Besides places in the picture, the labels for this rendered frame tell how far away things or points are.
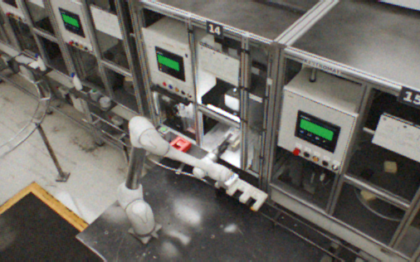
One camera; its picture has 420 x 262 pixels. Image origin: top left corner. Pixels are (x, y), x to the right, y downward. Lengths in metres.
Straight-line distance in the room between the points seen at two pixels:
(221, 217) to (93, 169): 1.88
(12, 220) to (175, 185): 1.78
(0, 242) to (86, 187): 0.89
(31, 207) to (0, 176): 0.64
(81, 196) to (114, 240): 1.30
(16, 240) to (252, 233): 2.25
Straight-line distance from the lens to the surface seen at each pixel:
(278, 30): 2.30
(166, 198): 3.08
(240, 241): 2.83
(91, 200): 4.11
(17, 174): 4.67
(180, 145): 3.06
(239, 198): 2.80
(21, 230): 4.15
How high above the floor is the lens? 3.13
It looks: 44 degrees down
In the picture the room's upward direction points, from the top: 3 degrees counter-clockwise
